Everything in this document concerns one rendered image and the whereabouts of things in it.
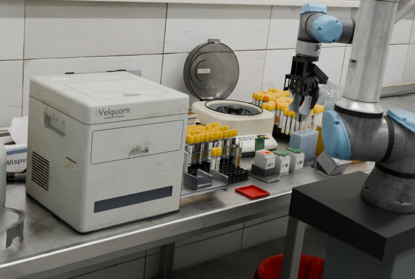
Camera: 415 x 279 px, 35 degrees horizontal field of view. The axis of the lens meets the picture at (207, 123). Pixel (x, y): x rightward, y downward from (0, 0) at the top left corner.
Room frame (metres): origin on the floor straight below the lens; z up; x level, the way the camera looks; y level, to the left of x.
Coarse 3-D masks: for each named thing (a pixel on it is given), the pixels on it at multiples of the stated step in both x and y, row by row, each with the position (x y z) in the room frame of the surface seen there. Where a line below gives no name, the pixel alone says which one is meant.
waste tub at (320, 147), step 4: (320, 128) 2.09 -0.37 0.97; (320, 132) 2.09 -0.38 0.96; (320, 136) 2.09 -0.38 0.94; (320, 140) 2.09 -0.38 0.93; (320, 144) 2.09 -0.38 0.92; (316, 148) 2.10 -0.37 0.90; (320, 148) 2.08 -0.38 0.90; (324, 148) 2.07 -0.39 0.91; (316, 152) 2.09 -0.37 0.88; (320, 152) 2.08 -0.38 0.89; (352, 160) 2.04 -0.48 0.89; (356, 160) 2.05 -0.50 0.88
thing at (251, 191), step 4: (236, 188) 1.68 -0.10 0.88; (240, 188) 1.69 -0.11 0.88; (244, 188) 1.70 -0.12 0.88; (248, 188) 1.71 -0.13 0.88; (252, 188) 1.71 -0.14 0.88; (256, 188) 1.71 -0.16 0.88; (260, 188) 1.70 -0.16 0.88; (240, 192) 1.67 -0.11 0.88; (244, 192) 1.66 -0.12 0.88; (248, 192) 1.68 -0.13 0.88; (252, 192) 1.68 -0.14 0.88; (256, 192) 1.69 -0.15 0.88; (260, 192) 1.69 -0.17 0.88; (264, 192) 1.69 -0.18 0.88; (268, 192) 1.68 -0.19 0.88; (248, 196) 1.64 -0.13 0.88; (252, 196) 1.64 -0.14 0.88; (256, 196) 1.64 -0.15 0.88; (260, 196) 1.65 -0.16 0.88
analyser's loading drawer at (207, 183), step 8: (184, 176) 1.60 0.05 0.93; (192, 176) 1.57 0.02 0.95; (200, 176) 1.62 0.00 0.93; (208, 176) 1.60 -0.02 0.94; (216, 176) 1.65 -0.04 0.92; (224, 176) 1.63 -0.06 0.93; (184, 184) 1.59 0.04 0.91; (192, 184) 1.57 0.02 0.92; (200, 184) 1.60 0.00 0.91; (208, 184) 1.58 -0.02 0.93; (216, 184) 1.61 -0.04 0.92; (224, 184) 1.62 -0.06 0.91; (184, 192) 1.53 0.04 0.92; (192, 192) 1.54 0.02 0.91; (200, 192) 1.56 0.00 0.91
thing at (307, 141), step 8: (296, 136) 1.97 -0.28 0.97; (304, 136) 1.97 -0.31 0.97; (312, 136) 2.01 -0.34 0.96; (296, 144) 1.96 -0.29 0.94; (304, 144) 1.98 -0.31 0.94; (312, 144) 2.01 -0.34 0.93; (304, 152) 1.98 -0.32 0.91; (312, 152) 2.02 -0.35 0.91; (304, 160) 1.99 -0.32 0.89; (312, 160) 2.00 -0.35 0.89
